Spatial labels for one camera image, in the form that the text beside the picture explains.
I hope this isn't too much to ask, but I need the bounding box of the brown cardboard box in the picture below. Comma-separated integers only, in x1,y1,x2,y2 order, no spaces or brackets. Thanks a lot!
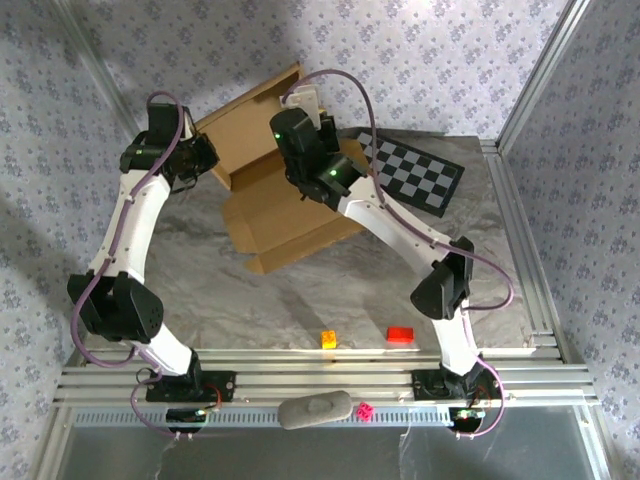
192,61,369,276

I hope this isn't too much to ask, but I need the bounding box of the black and white checkerboard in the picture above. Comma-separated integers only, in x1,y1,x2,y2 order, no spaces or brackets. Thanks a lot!
339,127,465,219

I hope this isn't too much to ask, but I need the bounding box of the grey oval stone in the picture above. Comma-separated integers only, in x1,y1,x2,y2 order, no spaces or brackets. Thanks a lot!
277,389,353,431

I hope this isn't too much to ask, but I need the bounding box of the left circuit board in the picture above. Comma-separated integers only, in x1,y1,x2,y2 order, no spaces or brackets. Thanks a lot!
166,407,209,434

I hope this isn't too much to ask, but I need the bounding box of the circuit board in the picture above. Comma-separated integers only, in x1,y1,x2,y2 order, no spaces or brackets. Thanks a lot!
166,407,209,434
448,407,485,431

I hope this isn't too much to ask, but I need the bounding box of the right circuit board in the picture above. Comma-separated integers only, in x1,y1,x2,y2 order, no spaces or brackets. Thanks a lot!
448,407,485,431

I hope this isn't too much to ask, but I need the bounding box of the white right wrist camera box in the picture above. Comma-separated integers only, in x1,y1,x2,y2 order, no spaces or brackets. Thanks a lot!
278,83,324,129

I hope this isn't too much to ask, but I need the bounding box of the aluminium upright post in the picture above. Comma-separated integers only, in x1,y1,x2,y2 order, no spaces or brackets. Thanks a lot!
496,0,601,154
49,0,149,146

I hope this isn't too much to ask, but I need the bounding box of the aluminium side rail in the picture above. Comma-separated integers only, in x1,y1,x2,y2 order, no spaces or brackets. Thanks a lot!
480,139,571,364

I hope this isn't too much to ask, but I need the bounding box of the aluminium mounting rail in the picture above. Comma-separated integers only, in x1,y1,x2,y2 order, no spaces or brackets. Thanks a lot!
52,347,599,406

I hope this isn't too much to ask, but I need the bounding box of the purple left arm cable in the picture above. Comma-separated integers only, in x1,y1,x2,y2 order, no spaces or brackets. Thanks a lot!
71,91,216,442

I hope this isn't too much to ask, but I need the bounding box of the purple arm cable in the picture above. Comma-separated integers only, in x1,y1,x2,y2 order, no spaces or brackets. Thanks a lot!
282,69,516,442
71,91,216,442

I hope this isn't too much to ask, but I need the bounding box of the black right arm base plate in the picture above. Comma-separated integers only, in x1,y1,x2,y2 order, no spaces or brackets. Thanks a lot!
412,369,503,401

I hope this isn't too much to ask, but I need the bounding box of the grey slotted cable duct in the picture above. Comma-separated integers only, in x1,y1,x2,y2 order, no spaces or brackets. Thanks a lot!
72,405,454,429

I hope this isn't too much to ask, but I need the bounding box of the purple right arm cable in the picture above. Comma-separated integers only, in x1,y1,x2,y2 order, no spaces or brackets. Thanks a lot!
282,69,516,442

